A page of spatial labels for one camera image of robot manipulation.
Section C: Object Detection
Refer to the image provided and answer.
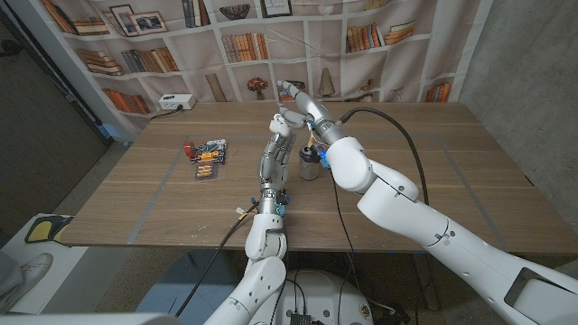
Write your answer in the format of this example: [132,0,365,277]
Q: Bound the black power strip cable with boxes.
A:
[149,104,184,121]

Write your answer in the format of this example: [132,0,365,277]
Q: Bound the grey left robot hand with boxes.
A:
[258,130,299,193]

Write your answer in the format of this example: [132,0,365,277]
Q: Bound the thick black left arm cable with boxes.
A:
[174,200,261,318]

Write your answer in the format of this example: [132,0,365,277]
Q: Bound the grey trouser leg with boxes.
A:
[0,250,23,312]

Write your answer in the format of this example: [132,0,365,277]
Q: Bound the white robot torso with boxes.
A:
[247,269,375,325]

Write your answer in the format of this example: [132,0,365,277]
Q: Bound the white sneaker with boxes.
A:
[11,252,54,297]

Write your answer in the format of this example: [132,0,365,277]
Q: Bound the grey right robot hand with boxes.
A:
[275,79,347,145]

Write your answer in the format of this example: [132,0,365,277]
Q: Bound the yellow and black floor sign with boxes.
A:
[23,214,75,246]

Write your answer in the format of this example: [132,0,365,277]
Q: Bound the white airpods case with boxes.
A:
[269,113,294,139]

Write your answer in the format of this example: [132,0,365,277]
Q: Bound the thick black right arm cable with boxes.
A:
[339,107,430,207]

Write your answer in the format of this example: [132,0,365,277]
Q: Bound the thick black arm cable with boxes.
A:
[339,107,430,207]
[174,200,261,318]

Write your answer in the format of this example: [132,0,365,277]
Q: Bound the printed bookshelf fabric backdrop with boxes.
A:
[38,0,494,133]

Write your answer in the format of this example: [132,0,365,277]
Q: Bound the silver drink can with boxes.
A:
[298,144,322,181]

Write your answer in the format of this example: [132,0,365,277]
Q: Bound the white power strip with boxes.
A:
[158,93,197,112]

